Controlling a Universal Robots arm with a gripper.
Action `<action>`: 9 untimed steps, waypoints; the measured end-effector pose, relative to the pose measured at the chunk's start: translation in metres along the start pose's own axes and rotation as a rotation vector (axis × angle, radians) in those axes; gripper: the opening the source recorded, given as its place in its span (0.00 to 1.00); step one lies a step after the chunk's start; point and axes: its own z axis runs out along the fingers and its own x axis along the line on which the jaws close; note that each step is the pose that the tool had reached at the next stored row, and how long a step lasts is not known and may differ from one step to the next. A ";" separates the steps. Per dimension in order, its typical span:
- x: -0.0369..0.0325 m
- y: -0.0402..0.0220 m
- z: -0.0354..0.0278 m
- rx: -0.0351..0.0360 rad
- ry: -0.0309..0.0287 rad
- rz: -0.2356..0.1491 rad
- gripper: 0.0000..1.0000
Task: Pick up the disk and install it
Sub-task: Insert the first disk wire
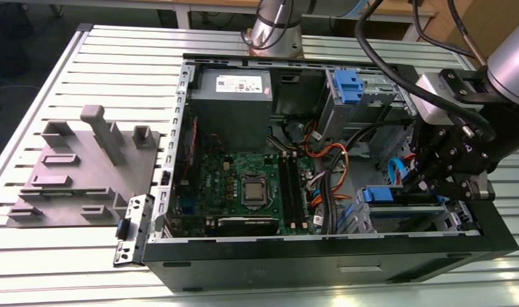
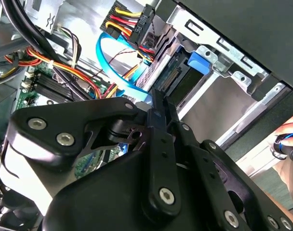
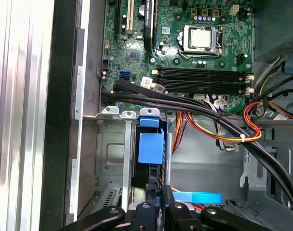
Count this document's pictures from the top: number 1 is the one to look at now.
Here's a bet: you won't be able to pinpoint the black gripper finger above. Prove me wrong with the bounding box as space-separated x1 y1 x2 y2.
401 122 446 195
430 174 496 203

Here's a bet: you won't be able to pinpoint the blue SATA wire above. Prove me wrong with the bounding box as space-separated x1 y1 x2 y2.
386 157 409 188

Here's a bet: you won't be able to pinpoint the hard disk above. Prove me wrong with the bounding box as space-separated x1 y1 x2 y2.
357 186 450 221

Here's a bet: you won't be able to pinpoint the metal disk bay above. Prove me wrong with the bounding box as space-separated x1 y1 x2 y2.
354 187 476 234

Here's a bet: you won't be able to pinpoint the grey metal drive cage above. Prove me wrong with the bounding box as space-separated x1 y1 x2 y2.
316 67 418 141

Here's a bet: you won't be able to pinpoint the blue optical drive latch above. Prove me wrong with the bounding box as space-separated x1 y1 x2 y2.
333 68 365 105

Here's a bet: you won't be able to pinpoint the black RAM slot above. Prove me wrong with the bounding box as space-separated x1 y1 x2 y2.
278 152 294 229
282 152 300 229

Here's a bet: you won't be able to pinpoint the silver CPU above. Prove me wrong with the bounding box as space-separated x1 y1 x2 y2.
240 181 269 201

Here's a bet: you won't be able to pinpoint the CPU socket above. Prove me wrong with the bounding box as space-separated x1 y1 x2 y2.
237 173 276 212

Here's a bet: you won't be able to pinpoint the wooden desk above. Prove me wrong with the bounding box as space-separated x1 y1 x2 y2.
173 0 438 42

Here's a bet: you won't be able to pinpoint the black PC case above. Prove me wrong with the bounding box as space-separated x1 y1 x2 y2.
140 52 519 292

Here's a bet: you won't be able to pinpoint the black graphics card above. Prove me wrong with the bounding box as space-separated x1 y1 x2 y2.
206 214 282 238

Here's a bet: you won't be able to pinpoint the brown cabinet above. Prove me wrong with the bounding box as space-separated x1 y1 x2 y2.
418 0 519 83

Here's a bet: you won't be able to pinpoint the grey power supply unit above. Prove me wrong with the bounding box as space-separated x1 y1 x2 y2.
185 68 273 154

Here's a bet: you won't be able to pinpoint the green motherboard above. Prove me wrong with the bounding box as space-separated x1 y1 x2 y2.
166 152 324 237

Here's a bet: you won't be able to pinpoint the grey parts rack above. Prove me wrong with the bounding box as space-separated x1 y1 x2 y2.
5 104 164 228

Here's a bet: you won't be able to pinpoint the thick black hose cable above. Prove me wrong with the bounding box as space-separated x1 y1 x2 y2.
353 0 498 143

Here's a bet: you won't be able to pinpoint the orange wire bundle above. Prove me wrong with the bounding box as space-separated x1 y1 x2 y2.
304 142 354 212

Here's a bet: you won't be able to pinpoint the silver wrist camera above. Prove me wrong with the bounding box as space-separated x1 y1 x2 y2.
414 72 461 124

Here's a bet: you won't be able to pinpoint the black cable bundle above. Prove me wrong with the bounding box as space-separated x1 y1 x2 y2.
316 123 416 236

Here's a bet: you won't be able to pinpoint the yellow black power wires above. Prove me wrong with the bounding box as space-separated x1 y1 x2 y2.
265 132 312 157

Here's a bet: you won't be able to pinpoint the silver expansion slot bracket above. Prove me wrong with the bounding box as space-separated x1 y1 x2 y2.
112 193 154 268

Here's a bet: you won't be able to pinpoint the blue black bracket latch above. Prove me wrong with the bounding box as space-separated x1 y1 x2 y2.
116 218 132 240

